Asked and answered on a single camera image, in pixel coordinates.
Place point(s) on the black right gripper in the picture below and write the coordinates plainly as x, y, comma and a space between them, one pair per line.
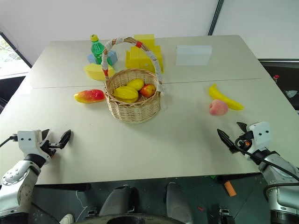
245, 142

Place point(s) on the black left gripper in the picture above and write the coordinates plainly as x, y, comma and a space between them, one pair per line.
50, 147

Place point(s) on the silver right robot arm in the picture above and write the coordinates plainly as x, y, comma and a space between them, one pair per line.
281, 184

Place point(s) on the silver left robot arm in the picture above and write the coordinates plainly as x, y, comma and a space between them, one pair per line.
16, 184

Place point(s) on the pink peach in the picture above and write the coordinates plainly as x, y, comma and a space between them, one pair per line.
218, 107

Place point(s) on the yellow banana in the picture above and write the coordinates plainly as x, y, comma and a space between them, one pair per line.
224, 99

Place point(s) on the small green item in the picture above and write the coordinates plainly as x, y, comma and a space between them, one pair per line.
213, 177

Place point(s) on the red yellow mango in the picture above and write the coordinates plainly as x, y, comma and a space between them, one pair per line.
90, 96

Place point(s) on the orange cylinder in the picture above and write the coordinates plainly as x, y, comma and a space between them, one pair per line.
230, 188

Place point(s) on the red capped small item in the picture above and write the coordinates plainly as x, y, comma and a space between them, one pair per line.
276, 78

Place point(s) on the yellow bowl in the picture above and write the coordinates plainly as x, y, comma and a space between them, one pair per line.
94, 72

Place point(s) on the yellow starfruit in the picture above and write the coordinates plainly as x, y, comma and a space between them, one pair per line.
125, 93

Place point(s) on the white shoe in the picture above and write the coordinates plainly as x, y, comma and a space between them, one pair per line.
67, 219

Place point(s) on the blue foam block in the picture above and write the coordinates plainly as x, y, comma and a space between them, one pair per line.
91, 58
113, 57

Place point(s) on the dark rounded robot leg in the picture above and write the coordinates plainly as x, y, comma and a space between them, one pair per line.
118, 199
177, 200

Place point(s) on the white rectangular box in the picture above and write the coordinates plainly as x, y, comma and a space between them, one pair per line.
193, 55

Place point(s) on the green plastic bottle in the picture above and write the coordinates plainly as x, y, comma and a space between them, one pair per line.
97, 50

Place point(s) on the red yellow apple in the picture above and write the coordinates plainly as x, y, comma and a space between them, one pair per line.
147, 91

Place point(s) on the yellow lemon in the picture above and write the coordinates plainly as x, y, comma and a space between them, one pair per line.
136, 83

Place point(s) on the wide yellow plastic box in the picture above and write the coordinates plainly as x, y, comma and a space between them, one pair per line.
137, 59

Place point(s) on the tall yellow plastic box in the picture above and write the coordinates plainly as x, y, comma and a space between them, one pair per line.
146, 40

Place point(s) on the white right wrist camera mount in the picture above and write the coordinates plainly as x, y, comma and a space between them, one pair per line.
260, 133

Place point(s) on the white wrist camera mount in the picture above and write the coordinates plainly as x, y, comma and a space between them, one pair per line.
28, 140
260, 133

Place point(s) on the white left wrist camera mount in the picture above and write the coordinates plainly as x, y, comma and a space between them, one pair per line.
28, 140

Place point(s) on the dark window frame post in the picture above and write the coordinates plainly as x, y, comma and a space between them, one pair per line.
215, 17

